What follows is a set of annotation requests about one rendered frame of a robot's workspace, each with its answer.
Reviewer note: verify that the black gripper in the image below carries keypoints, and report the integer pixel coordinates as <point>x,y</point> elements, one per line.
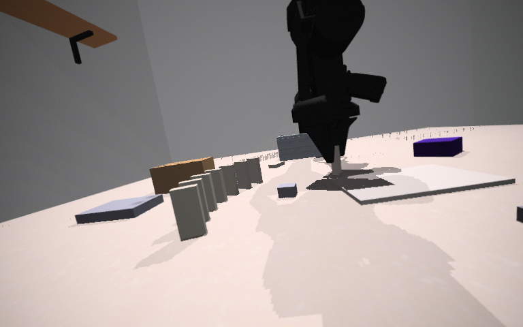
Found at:
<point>327,114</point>

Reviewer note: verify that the brown rectangular block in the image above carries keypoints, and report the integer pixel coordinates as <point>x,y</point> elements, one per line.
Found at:
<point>168,176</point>

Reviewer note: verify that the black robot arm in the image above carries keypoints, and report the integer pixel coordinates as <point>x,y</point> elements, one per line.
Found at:
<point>321,31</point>

